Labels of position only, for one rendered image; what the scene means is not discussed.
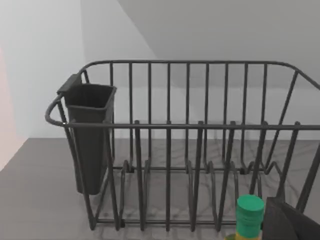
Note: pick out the dark grey cutlery holder cup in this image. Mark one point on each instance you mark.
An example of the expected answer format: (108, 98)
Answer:
(88, 140)

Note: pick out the green capped yellow bottle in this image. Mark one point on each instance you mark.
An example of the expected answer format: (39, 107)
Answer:
(250, 212)

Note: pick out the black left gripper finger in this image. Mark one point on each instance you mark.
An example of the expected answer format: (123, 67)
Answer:
(287, 225)

